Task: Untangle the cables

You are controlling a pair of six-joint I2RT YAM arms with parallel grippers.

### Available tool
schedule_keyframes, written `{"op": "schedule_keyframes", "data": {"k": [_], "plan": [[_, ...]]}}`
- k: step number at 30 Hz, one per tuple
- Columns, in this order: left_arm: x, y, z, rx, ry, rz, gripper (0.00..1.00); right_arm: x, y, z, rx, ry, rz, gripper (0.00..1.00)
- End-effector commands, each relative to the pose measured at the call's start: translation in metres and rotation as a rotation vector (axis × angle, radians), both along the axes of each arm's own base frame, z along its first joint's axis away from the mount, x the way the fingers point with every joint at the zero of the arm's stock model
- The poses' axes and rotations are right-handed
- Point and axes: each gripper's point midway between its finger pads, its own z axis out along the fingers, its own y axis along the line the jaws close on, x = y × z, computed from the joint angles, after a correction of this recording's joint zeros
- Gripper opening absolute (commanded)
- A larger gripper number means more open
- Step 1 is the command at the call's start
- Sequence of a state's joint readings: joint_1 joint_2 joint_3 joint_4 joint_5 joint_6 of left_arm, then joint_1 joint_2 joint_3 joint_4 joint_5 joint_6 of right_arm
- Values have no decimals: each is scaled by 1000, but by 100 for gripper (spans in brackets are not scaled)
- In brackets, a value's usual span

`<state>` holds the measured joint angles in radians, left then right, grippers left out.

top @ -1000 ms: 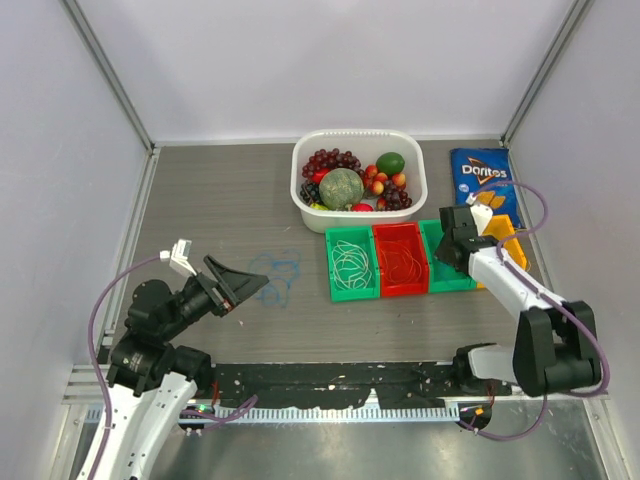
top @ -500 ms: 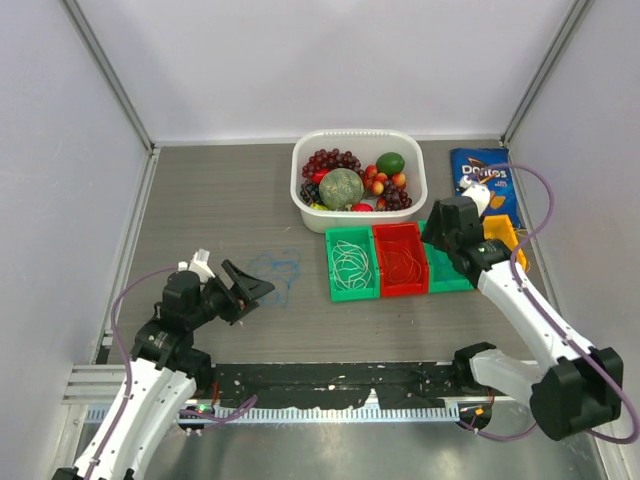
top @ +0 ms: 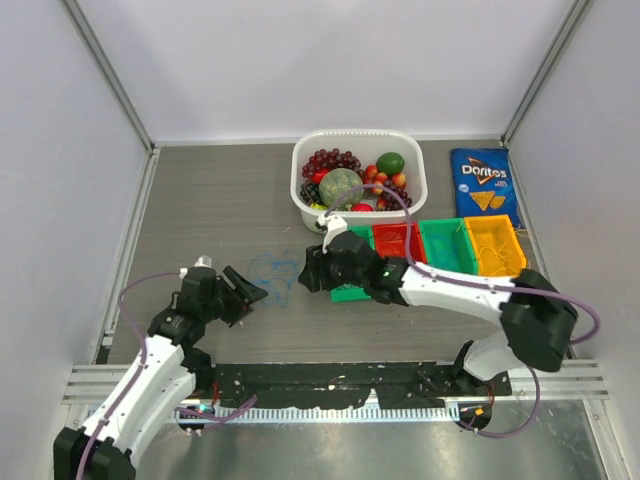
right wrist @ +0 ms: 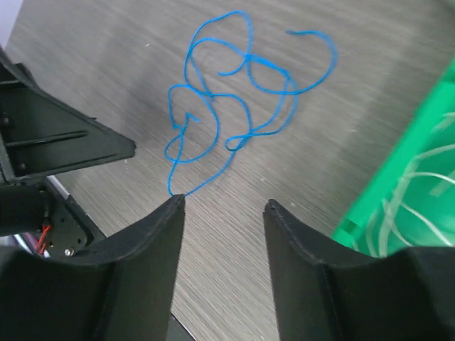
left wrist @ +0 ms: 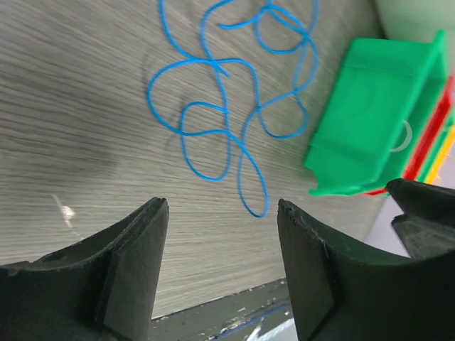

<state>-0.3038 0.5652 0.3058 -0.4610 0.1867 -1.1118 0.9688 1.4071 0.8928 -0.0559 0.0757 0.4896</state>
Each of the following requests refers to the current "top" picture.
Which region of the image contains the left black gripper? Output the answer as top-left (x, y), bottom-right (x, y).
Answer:
top-left (201, 266), bottom-right (266, 326)

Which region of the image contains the orange cable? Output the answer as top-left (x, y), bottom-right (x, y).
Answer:
top-left (379, 237), bottom-right (411, 259)

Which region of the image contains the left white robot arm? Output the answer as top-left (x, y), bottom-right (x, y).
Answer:
top-left (53, 257), bottom-right (268, 479)

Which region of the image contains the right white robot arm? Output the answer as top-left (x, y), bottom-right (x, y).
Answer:
top-left (299, 231), bottom-right (578, 395)

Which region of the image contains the left green plastic bin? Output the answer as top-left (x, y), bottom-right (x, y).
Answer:
top-left (330, 226), bottom-right (375, 303)

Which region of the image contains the green plastic bin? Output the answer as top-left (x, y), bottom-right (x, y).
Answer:
top-left (330, 226), bottom-right (375, 303)
top-left (418, 218), bottom-right (478, 275)

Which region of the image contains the red apple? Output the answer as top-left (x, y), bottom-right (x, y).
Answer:
top-left (351, 203), bottom-right (375, 213)

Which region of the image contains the dark blue grape bunch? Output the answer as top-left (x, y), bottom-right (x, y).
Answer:
top-left (299, 181), bottom-right (322, 205)

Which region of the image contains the red plastic bin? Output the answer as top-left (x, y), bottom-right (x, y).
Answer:
top-left (372, 223), bottom-right (427, 263)

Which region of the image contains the green speckled melon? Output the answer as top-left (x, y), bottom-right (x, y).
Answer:
top-left (319, 168), bottom-right (364, 210)

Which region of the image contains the dark red grape bunch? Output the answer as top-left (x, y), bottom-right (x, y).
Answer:
top-left (374, 180), bottom-right (413, 211)

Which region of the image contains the red yellow cherry cluster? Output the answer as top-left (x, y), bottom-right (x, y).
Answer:
top-left (362, 165), bottom-right (407, 197)

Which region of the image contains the green lime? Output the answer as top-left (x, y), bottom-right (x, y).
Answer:
top-left (376, 152), bottom-right (405, 176)

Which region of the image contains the right green plastic bin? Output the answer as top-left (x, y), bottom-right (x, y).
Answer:
top-left (418, 218), bottom-right (478, 275)

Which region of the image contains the white plastic fruit basket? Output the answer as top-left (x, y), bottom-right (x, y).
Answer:
top-left (290, 129), bottom-right (428, 233)

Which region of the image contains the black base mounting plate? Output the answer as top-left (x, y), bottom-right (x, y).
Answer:
top-left (213, 362), bottom-right (512, 410)

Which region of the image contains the yellow plastic bin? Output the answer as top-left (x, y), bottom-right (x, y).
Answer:
top-left (464, 215), bottom-right (527, 277)

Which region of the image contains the blue Doritos chip bag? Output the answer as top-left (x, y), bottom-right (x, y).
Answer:
top-left (450, 148), bottom-right (523, 229)

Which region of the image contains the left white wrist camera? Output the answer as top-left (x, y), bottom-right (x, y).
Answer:
top-left (179, 255), bottom-right (217, 281)

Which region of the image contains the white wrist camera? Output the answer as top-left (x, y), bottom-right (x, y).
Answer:
top-left (316, 212), bottom-right (348, 254)
top-left (179, 255), bottom-right (217, 281)

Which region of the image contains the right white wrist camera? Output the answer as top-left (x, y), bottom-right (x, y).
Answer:
top-left (316, 212), bottom-right (348, 254)

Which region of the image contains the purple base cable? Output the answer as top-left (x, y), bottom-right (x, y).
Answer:
top-left (177, 393), bottom-right (261, 432)

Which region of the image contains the white slotted cable duct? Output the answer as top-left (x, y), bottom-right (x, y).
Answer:
top-left (159, 403), bottom-right (460, 429)

